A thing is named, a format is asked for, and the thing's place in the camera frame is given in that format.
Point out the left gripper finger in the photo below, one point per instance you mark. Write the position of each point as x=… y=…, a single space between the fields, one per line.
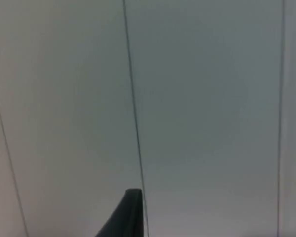
x=128 y=217

